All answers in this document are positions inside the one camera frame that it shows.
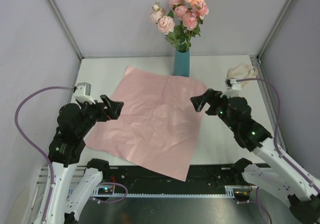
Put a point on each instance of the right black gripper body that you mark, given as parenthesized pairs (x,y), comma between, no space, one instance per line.
(218,107)

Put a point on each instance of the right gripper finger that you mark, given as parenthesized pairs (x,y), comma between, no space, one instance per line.
(212,94)
(198,102)

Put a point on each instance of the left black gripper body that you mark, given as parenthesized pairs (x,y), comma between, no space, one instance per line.
(92,113)

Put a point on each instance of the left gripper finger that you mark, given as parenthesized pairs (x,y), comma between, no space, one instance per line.
(112,114)
(113,105)

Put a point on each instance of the beige ribbon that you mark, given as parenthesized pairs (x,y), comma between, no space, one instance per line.
(242,71)

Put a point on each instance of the purple wrapping paper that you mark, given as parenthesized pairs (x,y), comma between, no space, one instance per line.
(158,127)

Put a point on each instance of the pink flower bouquet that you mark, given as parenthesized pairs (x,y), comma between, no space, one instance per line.
(169,22)

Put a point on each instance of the single pink flower stem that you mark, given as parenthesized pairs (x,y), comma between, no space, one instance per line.
(193,19)

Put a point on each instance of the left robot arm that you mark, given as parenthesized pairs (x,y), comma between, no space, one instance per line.
(58,207)

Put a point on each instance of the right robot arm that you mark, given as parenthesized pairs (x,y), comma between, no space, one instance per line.
(284,178)

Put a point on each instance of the teal conical vase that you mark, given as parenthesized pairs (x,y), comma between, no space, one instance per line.
(181,66)

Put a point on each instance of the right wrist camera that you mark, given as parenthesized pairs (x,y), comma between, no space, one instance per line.
(233,88)

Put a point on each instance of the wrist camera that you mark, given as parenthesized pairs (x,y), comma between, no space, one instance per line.
(82,93)
(233,88)

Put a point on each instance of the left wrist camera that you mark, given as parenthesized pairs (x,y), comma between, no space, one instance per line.
(82,93)

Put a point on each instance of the right aluminium table rail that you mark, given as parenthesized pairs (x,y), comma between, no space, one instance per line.
(268,93)

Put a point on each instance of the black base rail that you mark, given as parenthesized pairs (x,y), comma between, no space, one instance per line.
(201,179)

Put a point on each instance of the white cable duct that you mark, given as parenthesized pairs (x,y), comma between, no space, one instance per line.
(228,192)

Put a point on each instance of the right aluminium frame post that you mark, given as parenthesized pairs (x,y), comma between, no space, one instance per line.
(284,11)

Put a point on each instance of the aluminium frame post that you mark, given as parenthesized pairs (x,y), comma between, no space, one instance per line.
(284,11)
(64,27)

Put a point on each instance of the left aluminium frame post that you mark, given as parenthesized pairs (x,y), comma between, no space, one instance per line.
(64,27)

